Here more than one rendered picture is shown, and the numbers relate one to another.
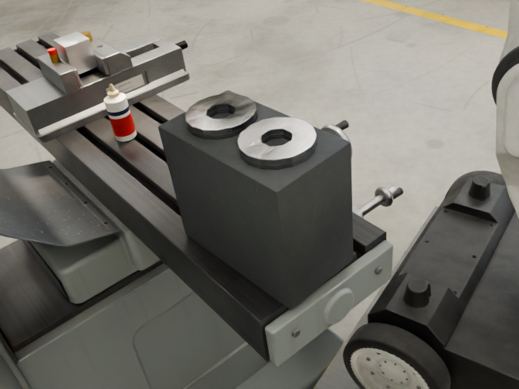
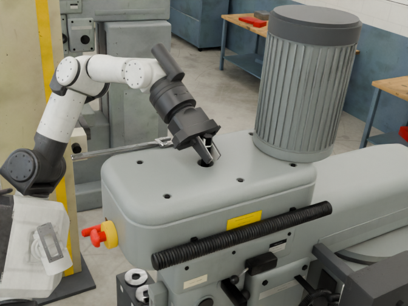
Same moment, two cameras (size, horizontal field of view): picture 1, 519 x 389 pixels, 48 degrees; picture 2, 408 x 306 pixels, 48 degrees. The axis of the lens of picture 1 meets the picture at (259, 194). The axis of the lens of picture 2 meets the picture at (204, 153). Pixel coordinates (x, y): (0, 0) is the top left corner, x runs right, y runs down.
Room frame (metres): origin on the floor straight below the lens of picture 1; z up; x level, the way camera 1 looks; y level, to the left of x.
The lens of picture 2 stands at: (1.86, 0.27, 2.41)
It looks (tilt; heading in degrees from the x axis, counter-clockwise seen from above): 29 degrees down; 183
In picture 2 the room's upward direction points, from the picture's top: 4 degrees clockwise
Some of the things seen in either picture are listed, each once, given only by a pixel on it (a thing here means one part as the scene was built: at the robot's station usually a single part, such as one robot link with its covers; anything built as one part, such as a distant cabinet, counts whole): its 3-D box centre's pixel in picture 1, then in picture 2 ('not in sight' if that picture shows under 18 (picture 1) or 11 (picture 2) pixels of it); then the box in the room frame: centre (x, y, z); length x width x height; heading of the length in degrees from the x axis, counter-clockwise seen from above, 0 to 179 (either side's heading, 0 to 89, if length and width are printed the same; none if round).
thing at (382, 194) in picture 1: (373, 204); not in sight; (1.15, -0.29, 0.48); 0.22 x 0.06 x 0.06; 124
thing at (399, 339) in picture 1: (395, 370); not in sight; (0.64, -0.20, 0.50); 0.20 x 0.05 x 0.20; 50
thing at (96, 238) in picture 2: not in sight; (98, 237); (1.11, 0.02, 1.76); 0.04 x 0.03 x 0.04; 34
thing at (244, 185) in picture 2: not in sight; (208, 190); (0.96, 0.24, 1.81); 0.47 x 0.26 x 0.16; 124
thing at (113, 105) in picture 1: (118, 111); not in sight; (0.95, 0.23, 0.96); 0.04 x 0.04 x 0.11
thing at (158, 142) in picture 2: not in sight; (124, 149); (0.95, 0.04, 1.89); 0.24 x 0.04 x 0.01; 121
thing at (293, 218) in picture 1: (257, 190); (141, 303); (0.59, 0.00, 1.00); 0.22 x 0.12 x 0.20; 38
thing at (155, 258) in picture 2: not in sight; (249, 231); (1.07, 0.34, 1.79); 0.45 x 0.04 x 0.04; 124
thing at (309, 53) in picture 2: not in sight; (303, 83); (0.83, 0.43, 2.05); 0.20 x 0.20 x 0.32
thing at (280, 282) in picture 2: not in sight; (254, 274); (0.86, 0.39, 1.47); 0.24 x 0.19 x 0.26; 34
